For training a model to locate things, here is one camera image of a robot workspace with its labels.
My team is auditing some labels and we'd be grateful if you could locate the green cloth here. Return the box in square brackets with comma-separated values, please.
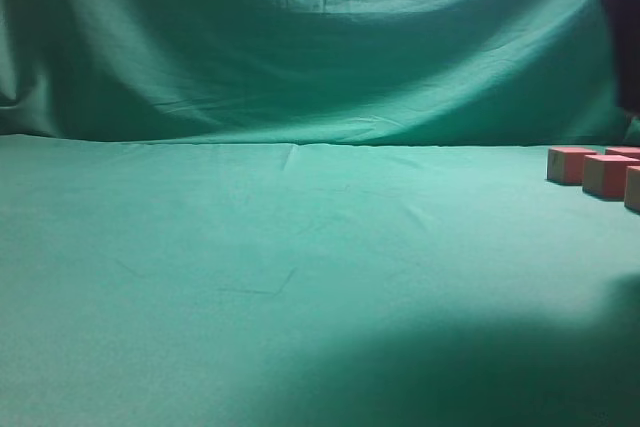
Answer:
[1, 0, 639, 426]

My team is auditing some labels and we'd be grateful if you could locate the pink cube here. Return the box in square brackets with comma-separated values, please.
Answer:
[624, 166, 640, 213]
[582, 154, 639, 201]
[605, 146, 640, 160]
[546, 146, 597, 185]

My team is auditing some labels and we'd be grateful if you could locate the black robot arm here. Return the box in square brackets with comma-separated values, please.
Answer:
[599, 0, 639, 117]

